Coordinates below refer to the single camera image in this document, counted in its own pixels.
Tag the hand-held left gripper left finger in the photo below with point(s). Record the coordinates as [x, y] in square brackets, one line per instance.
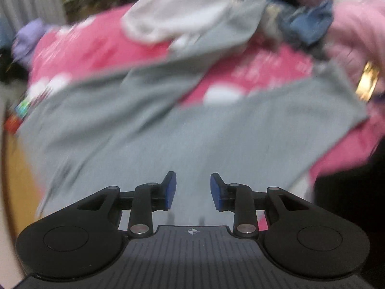
[170, 191]

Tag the red package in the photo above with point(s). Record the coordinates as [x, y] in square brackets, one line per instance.
[13, 125]

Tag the white garment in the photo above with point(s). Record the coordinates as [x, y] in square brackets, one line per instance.
[168, 12]

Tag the light pink quilt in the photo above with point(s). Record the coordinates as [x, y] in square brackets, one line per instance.
[352, 27]

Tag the grey pants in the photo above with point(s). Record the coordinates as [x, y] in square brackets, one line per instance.
[180, 138]

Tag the pink floral blanket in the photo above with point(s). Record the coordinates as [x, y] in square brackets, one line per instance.
[90, 54]

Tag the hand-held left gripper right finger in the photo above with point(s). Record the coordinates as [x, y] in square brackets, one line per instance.
[215, 191]

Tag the blue denim jeans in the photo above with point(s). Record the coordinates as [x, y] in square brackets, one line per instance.
[309, 21]

